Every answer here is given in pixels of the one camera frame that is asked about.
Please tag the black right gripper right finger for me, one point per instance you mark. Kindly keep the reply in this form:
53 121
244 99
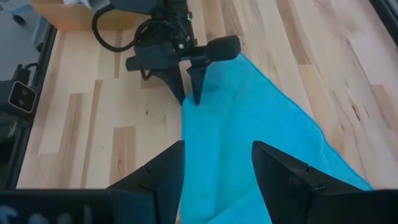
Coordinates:
286 193

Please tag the black camera with white rim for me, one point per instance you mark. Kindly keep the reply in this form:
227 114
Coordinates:
22 97

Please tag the grey microfiber towel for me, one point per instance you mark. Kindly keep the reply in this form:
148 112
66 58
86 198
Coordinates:
93 3

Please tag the orange tray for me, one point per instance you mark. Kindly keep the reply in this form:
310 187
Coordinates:
68 20

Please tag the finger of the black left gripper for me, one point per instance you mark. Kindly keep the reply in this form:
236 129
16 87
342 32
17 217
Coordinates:
174 81
197 81

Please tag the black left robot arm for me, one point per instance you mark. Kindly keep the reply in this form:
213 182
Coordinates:
140 4

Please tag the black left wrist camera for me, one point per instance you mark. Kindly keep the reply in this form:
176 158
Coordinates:
152 56

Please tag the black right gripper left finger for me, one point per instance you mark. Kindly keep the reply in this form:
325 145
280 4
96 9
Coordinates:
164 180

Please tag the blue microfiber towel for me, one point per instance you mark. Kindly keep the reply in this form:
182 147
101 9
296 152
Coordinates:
242 124

